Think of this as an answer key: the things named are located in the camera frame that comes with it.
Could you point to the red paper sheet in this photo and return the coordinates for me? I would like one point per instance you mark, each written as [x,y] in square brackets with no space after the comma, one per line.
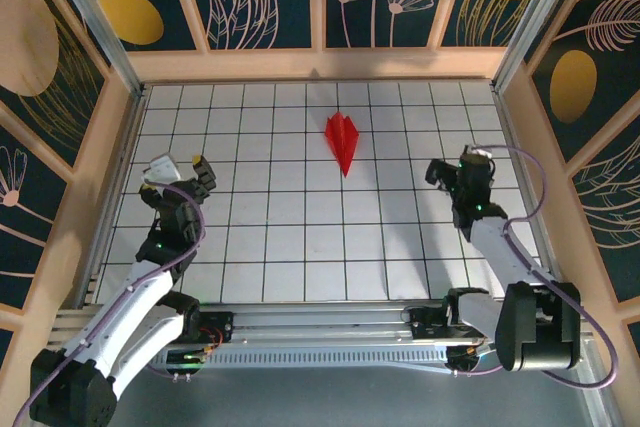
[342,139]

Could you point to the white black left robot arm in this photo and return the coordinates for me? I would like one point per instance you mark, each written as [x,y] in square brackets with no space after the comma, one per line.
[135,307]

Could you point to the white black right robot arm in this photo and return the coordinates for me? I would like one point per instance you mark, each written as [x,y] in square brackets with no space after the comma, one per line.
[520,297]

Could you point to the white grid mat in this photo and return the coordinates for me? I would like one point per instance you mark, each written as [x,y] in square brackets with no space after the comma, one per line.
[280,227]

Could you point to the black controller board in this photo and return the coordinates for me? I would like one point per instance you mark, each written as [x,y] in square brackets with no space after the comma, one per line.
[187,361]
[467,357]

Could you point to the grey metal panel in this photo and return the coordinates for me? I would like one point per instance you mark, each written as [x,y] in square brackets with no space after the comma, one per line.
[320,397]

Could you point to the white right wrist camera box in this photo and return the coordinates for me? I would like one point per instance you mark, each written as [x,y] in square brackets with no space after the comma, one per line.
[477,152]

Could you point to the aluminium side rail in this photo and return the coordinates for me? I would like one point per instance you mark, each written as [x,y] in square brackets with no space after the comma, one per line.
[517,147]
[127,147]

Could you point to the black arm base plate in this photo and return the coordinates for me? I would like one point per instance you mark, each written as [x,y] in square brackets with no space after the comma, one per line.
[430,322]
[215,324]

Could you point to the aluminium corner post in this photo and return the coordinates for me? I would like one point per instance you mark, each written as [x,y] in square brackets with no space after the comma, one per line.
[534,22]
[111,44]

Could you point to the aluminium mounting rail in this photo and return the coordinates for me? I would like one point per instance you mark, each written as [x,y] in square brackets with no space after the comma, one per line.
[320,322]

